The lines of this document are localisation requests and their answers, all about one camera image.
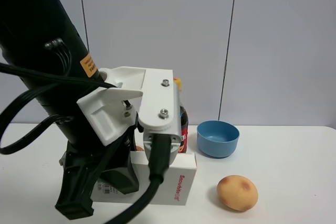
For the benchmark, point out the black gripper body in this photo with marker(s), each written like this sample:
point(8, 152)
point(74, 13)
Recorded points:
point(85, 150)

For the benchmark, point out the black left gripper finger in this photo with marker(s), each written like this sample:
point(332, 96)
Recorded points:
point(81, 172)

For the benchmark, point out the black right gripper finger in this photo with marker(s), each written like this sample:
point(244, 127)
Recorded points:
point(119, 173)

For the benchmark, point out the white cardboard box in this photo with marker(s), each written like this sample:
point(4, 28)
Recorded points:
point(173, 191)

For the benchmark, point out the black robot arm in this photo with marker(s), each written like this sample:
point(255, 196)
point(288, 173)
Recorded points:
point(41, 45)

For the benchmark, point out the wrapped fruit tart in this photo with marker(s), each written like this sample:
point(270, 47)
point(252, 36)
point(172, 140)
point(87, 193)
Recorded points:
point(138, 148)

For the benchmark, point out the cola bottle yellow cap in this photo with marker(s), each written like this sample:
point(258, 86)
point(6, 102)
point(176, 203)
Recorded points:
point(184, 129)

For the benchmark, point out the blue plastic bowl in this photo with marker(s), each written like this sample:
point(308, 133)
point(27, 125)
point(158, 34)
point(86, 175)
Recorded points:
point(217, 139)

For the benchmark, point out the round bread bun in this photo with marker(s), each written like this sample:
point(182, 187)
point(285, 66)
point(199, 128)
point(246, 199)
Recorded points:
point(237, 192)

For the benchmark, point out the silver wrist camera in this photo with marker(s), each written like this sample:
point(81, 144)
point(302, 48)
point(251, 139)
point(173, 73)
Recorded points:
point(173, 131)

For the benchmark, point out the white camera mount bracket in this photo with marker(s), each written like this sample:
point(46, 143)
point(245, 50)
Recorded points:
point(146, 91)

